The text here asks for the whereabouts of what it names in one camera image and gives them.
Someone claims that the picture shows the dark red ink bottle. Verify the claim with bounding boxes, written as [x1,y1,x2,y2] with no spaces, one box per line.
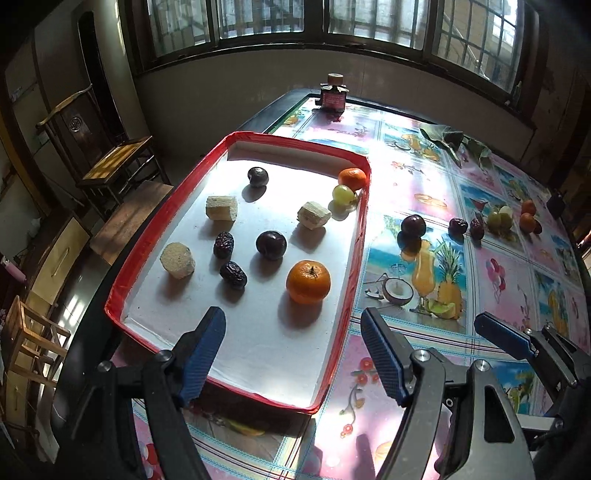
[320,73,348,112]

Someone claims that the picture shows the fruit printed tablecloth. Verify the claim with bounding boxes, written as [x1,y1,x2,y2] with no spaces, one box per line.
[111,88,587,480]

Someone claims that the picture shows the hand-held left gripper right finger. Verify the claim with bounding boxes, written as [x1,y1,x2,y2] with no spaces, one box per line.
[360,307,536,480]

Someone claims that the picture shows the wooden bench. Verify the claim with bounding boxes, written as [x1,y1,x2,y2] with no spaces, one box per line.
[90,180,174,266]

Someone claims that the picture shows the small black device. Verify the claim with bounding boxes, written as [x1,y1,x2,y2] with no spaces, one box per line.
[547,191,568,220]

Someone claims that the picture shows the wooden cabinet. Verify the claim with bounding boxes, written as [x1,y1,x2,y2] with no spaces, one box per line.
[25,215,93,315]

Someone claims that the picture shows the window with metal bars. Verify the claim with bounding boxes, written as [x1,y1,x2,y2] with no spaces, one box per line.
[134,0,541,100]

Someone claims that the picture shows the red rimmed white tray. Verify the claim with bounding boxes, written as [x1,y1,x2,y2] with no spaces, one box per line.
[105,131,371,415]

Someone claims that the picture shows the beige cake block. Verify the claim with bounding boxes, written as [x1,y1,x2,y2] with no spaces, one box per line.
[205,196,239,223]
[297,200,332,230]

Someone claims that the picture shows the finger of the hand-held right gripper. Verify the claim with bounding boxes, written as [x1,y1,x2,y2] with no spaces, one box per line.
[475,311,579,389]

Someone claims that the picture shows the round beige cake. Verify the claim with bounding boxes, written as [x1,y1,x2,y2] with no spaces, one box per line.
[160,243,197,280]

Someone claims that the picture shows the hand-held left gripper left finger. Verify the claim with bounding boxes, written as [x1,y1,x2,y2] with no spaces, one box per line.
[60,305,227,480]

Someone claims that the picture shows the wooden chair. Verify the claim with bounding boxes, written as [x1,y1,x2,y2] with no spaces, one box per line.
[36,85,169,208]

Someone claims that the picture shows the wooden stool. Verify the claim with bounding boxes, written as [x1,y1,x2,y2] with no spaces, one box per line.
[0,295,72,444]

